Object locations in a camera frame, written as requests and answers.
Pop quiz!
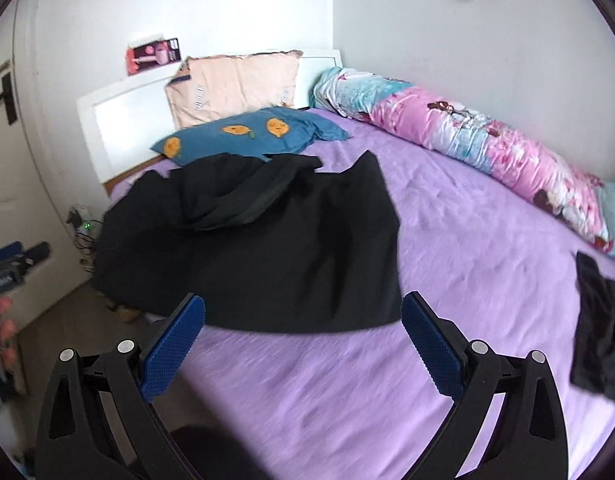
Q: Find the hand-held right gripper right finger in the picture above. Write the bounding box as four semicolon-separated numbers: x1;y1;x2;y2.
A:
401;291;571;480

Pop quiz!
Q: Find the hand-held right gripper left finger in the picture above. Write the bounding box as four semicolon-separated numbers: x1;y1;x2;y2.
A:
35;294;206;480

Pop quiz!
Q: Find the black hooded jacket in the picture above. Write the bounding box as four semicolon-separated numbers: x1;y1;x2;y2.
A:
92;150;403;333

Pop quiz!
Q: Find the black jacket with white logo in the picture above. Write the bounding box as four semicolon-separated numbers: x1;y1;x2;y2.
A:
570;251;615;403

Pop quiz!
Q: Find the person's left hand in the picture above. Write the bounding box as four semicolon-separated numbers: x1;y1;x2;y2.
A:
0;296;17;371

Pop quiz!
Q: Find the bed with purple sheet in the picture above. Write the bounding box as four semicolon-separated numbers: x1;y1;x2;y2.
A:
102;107;615;480

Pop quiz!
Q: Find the person's dark clothing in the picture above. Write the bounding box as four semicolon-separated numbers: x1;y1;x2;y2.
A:
170;425;268;480

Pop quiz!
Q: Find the white headboard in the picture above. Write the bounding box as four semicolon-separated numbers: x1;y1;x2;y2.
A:
76;49;344;186

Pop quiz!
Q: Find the blue pillow with orange print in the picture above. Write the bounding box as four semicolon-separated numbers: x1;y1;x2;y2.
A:
150;107;351;167

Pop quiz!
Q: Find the rolled floral quilt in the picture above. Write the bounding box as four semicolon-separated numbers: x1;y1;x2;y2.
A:
312;66;615;261

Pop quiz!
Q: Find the pink product box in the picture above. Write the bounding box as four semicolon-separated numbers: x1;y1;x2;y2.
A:
126;37;182;77

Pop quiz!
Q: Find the peach pillow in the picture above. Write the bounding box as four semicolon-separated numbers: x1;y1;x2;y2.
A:
165;50;303;130

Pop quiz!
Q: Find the power strip with cables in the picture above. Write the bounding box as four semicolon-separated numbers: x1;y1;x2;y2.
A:
68;205;103;271

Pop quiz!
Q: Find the black door handle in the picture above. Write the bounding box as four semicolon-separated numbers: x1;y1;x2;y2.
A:
0;72;19;126

